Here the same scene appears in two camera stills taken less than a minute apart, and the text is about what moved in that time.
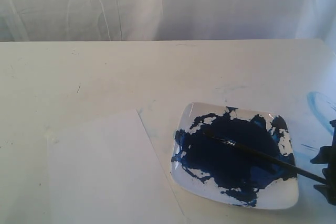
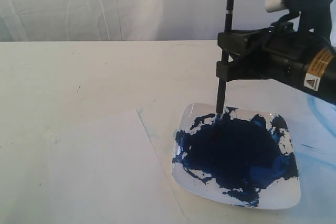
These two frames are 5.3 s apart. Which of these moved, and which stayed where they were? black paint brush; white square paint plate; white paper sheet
Moved: black paint brush
Stayed: white paper sheet; white square paint plate
